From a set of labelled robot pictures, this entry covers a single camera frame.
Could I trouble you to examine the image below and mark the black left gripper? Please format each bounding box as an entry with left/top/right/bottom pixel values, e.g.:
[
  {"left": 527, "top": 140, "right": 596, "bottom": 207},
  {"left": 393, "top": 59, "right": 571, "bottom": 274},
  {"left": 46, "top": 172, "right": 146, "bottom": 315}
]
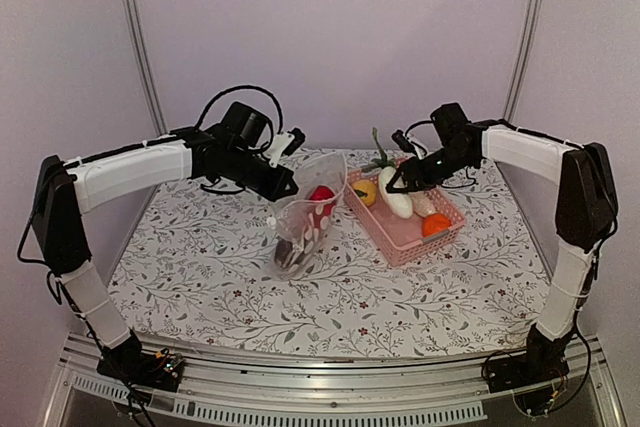
[{"left": 225, "top": 146, "right": 300, "bottom": 203}]

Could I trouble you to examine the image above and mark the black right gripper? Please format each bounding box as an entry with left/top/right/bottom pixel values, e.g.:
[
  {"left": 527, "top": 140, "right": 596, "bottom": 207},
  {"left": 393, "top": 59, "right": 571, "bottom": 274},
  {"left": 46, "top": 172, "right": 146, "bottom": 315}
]
[{"left": 386, "top": 145, "right": 476, "bottom": 194}]

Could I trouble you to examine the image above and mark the white toy radish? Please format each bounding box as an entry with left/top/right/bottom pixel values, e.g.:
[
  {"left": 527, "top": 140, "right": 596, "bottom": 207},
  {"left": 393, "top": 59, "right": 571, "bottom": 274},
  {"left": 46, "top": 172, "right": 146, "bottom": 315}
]
[
  {"left": 409, "top": 191, "right": 437, "bottom": 218},
  {"left": 362, "top": 127, "right": 413, "bottom": 219}
]

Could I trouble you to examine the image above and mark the red toy tomato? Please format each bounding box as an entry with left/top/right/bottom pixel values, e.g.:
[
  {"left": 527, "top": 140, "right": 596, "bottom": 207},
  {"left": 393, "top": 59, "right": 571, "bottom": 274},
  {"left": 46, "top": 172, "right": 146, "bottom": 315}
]
[{"left": 308, "top": 185, "right": 335, "bottom": 201}]

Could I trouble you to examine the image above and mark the clear zip top bag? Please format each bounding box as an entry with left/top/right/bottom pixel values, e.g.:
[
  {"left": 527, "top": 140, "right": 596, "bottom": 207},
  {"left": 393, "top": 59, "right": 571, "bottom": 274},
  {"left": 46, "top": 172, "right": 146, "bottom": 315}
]
[{"left": 268, "top": 151, "right": 347, "bottom": 279}]

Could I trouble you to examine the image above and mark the red toy strawberry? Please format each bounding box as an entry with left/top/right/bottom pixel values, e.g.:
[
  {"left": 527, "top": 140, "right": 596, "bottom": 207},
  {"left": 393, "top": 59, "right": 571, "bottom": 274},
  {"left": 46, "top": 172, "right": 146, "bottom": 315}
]
[{"left": 304, "top": 202, "right": 336, "bottom": 242}]

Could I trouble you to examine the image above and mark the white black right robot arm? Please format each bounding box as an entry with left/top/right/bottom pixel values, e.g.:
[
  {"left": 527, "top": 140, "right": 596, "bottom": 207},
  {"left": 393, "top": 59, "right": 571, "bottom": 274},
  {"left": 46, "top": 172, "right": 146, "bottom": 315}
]
[{"left": 382, "top": 103, "right": 619, "bottom": 383}]

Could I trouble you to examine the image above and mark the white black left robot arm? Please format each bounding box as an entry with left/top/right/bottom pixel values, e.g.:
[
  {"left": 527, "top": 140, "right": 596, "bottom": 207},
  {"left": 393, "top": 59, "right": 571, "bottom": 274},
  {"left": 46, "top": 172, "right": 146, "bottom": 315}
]
[{"left": 29, "top": 102, "right": 305, "bottom": 381}]

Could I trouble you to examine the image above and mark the yellow toy fruit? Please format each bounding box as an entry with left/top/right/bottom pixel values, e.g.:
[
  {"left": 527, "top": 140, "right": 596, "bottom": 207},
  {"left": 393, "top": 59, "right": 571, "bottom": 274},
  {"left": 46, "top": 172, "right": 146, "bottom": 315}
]
[{"left": 351, "top": 179, "right": 377, "bottom": 207}]

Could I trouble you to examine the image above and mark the orange toy fruit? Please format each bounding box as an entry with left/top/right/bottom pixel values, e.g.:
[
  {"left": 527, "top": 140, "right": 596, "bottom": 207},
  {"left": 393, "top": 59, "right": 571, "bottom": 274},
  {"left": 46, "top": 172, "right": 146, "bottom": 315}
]
[{"left": 421, "top": 213, "right": 452, "bottom": 238}]

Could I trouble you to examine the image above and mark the pink plastic basket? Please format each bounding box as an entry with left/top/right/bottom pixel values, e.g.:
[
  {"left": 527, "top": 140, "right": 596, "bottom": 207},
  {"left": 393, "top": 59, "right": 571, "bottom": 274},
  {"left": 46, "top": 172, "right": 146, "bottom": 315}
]
[{"left": 344, "top": 169, "right": 466, "bottom": 267}]

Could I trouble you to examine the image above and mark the floral patterned table mat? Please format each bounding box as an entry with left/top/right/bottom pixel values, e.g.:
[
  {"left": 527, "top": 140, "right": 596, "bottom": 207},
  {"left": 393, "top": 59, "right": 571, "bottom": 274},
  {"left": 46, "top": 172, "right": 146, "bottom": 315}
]
[{"left": 108, "top": 162, "right": 549, "bottom": 358}]

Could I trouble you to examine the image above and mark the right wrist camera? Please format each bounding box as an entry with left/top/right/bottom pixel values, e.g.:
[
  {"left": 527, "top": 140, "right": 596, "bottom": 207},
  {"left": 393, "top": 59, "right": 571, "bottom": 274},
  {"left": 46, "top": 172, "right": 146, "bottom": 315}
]
[{"left": 391, "top": 129, "right": 428, "bottom": 159}]

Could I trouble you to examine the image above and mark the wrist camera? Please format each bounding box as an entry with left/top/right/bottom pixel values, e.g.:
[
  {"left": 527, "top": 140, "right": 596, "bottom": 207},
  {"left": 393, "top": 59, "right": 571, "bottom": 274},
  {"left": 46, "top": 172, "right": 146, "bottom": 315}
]
[
  {"left": 264, "top": 128, "right": 306, "bottom": 168},
  {"left": 391, "top": 129, "right": 428, "bottom": 159}
]

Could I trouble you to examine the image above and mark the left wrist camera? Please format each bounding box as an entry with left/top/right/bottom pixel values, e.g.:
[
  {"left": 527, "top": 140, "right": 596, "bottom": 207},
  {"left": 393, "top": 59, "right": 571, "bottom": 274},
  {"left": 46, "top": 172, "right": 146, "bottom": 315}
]
[{"left": 264, "top": 128, "right": 306, "bottom": 168}]

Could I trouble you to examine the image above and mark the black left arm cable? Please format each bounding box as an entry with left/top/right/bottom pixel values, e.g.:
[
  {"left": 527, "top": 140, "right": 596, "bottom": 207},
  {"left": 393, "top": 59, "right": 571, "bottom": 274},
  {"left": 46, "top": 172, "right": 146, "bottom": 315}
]
[{"left": 194, "top": 85, "right": 285, "bottom": 136}]

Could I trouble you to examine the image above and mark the aluminium front rail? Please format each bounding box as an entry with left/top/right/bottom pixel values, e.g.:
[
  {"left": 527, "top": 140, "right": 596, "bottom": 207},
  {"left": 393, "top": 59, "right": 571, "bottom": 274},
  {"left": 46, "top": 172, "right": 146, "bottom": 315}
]
[{"left": 42, "top": 334, "right": 631, "bottom": 426}]

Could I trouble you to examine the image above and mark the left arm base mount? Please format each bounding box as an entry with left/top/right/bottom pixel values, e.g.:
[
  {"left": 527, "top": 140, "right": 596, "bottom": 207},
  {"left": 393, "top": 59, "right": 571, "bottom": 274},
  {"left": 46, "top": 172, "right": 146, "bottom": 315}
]
[{"left": 97, "top": 339, "right": 185, "bottom": 393}]

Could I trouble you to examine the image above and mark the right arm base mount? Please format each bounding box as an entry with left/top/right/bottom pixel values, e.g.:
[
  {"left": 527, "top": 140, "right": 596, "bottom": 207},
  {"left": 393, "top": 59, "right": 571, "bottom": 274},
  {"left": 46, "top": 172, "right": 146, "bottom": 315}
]
[{"left": 481, "top": 350, "right": 569, "bottom": 393}]

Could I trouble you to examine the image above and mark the right aluminium frame post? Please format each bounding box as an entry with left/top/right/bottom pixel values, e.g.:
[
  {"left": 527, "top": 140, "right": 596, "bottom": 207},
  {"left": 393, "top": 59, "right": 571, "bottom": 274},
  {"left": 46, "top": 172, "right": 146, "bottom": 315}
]
[{"left": 503, "top": 0, "right": 543, "bottom": 121}]

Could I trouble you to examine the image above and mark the aluminium frame post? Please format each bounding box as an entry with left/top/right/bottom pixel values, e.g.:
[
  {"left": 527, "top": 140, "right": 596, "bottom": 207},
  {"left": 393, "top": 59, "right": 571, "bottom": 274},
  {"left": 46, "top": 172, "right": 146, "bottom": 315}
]
[
  {"left": 112, "top": 0, "right": 175, "bottom": 161},
  {"left": 503, "top": 0, "right": 543, "bottom": 121}
]

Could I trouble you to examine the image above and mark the left aluminium frame post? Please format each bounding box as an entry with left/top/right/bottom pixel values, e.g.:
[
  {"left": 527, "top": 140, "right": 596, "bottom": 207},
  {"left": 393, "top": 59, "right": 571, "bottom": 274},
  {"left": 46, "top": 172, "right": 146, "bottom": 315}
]
[{"left": 112, "top": 0, "right": 175, "bottom": 161}]

